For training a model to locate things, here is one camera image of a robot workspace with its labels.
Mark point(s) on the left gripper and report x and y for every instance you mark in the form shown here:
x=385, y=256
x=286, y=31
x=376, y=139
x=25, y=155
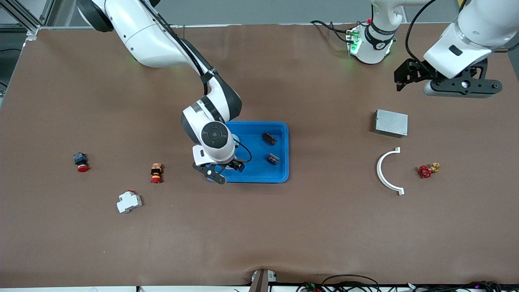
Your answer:
x=421, y=69

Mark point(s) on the blue plastic tray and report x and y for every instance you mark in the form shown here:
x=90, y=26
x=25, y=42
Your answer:
x=259, y=170

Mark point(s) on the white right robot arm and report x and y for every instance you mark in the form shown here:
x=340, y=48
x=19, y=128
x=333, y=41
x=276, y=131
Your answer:
x=150, y=40

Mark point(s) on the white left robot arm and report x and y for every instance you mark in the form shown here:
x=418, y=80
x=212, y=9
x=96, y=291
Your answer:
x=369, y=56

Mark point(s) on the white circuit breaker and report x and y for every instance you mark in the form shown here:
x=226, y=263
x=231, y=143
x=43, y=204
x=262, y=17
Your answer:
x=129, y=202

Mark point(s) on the orange red emergency stop switch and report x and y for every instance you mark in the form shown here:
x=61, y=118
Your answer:
x=156, y=172

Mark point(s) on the aluminium frame profile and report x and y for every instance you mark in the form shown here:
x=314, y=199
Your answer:
x=28, y=24

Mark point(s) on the small black ribbed component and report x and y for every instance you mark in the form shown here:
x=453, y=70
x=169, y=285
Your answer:
x=273, y=158

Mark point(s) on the grey metal box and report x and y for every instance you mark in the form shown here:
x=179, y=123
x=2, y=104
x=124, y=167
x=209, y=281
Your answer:
x=391, y=123

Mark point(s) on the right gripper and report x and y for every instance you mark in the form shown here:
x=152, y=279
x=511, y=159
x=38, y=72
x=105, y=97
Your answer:
x=235, y=164

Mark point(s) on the red push button switch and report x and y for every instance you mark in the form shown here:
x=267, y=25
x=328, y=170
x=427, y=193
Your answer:
x=81, y=162

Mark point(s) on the white curved plastic bracket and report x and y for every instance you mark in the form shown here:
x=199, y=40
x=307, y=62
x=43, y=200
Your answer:
x=379, y=170

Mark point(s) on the grey bracket with dark post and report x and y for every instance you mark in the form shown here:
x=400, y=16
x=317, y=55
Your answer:
x=262, y=280

